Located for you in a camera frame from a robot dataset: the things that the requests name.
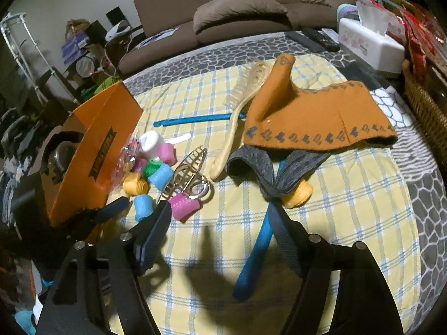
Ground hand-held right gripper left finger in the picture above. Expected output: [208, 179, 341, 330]
[35, 202, 173, 335]

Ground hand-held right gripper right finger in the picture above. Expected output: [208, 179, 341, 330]
[269, 203, 400, 335]

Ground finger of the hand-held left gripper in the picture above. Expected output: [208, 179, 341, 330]
[62, 196, 130, 242]

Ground pile of colourful hair rollers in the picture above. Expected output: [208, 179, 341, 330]
[122, 143, 205, 224]

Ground clear bag of hair ties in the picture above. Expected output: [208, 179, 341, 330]
[120, 136, 142, 178]

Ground white plastic bottle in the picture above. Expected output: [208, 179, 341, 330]
[141, 131, 165, 152]

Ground orange cardboard box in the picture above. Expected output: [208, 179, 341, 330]
[26, 81, 144, 245]

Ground gold metal hair clip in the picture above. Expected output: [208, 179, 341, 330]
[155, 147, 213, 203]

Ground grey knit headband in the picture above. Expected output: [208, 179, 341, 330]
[226, 145, 332, 203]

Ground long blue plastic stick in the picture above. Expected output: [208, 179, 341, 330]
[232, 200, 280, 302]
[153, 113, 233, 128]

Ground yellow hair roller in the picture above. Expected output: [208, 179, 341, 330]
[281, 181, 313, 208]

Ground yellow plaid cloth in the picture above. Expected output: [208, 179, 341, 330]
[101, 54, 423, 335]

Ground round silver mirror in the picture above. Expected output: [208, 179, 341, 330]
[49, 140, 75, 178]

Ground white plastic stick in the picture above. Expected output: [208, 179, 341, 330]
[164, 133, 192, 146]

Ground cream plastic hairbrush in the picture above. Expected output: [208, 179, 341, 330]
[209, 60, 271, 182]

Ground pile of dark clothes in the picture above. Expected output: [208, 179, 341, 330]
[0, 110, 46, 224]

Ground green bag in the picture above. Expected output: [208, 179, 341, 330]
[82, 77, 121, 100]

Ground orange felt cloth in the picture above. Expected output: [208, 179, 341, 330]
[242, 54, 399, 150]

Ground white metal rack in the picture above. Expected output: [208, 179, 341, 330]
[0, 11, 47, 107]

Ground white papers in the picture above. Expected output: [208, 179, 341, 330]
[134, 29, 179, 49]

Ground white plastic device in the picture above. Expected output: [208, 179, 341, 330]
[105, 20, 132, 41]

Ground wicker basket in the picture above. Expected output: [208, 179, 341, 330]
[401, 59, 447, 163]

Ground black speaker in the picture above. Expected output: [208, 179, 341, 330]
[106, 6, 123, 25]

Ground black remote control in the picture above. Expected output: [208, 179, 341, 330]
[302, 27, 341, 50]
[284, 31, 325, 52]

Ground white tissue box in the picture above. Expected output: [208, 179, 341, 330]
[338, 17, 406, 78]

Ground brown sofa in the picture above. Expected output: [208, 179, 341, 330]
[118, 0, 376, 75]

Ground large brown pillow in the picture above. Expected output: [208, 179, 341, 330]
[193, 0, 290, 36]

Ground white tissue sheet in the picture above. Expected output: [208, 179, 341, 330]
[356, 0, 396, 38]

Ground pile of red packets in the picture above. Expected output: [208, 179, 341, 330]
[353, 0, 447, 77]

